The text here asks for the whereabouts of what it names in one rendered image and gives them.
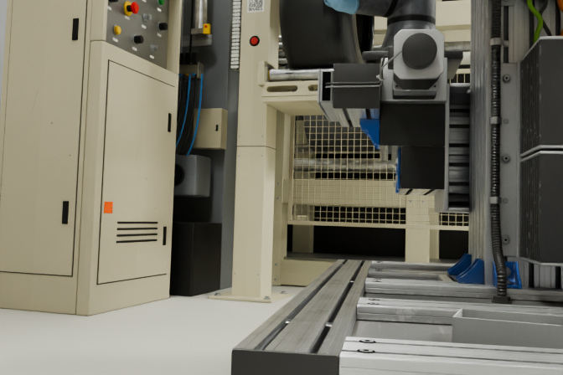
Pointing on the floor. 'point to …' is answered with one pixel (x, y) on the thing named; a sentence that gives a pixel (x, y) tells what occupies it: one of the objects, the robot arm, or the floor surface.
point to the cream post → (255, 133)
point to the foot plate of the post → (251, 297)
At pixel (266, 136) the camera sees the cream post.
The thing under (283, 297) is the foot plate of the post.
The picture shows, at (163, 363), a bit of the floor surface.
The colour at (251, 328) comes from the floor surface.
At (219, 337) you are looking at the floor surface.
